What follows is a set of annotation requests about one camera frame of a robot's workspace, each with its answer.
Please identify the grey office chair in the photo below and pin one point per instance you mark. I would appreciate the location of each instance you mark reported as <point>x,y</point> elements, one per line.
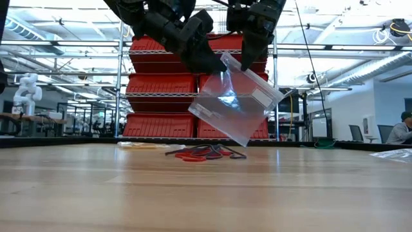
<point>355,132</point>
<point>384,132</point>

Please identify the person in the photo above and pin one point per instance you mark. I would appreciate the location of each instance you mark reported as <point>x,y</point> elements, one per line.
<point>400,132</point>

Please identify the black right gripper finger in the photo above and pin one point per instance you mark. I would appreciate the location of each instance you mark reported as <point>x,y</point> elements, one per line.
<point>248,48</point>
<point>260,45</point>

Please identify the black aluminium table frame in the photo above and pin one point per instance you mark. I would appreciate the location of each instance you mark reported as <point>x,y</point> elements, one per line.
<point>64,141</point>

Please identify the dark purple rubber band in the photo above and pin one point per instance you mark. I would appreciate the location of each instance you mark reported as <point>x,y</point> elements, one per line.
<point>239,157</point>
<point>216,157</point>

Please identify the yellow rubber band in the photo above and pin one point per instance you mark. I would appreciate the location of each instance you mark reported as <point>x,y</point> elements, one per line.
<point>157,146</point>
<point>135,145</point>
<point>148,146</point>

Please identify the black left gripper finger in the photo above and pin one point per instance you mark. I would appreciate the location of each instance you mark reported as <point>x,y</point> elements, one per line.
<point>202,54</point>
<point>206,69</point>

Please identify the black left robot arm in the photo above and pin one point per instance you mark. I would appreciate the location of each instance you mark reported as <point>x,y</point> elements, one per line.
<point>128,9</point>

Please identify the white wall box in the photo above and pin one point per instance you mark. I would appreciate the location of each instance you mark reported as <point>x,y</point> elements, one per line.
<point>369,125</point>

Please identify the black wall monitor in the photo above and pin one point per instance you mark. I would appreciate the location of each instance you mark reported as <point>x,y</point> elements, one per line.
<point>289,104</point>

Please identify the wooden workbench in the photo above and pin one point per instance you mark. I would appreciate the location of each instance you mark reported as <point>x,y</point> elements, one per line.
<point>38,117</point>

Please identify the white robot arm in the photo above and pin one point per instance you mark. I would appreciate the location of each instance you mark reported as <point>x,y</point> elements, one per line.
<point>27,96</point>

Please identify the clear plastic zip bag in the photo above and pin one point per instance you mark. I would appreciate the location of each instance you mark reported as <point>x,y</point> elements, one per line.
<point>235,106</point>
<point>392,155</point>
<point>145,145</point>

